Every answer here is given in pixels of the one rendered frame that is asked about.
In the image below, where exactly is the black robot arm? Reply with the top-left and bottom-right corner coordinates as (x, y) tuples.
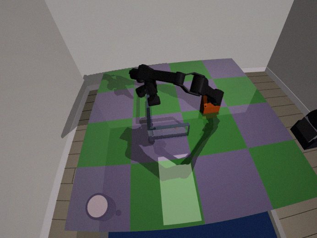
(129, 64), (224, 106)

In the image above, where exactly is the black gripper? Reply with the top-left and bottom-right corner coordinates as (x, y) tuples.
(145, 82), (160, 106)

